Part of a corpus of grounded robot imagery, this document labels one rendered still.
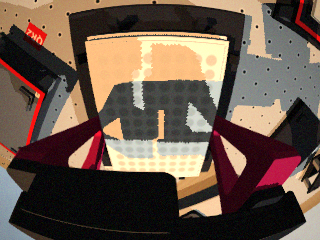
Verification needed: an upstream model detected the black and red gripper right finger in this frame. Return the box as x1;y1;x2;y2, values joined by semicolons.
209;115;301;214

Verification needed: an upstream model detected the black rectangular frame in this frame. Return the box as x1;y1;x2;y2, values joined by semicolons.
301;154;320;194

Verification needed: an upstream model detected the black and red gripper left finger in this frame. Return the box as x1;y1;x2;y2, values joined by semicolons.
14;115;105;170

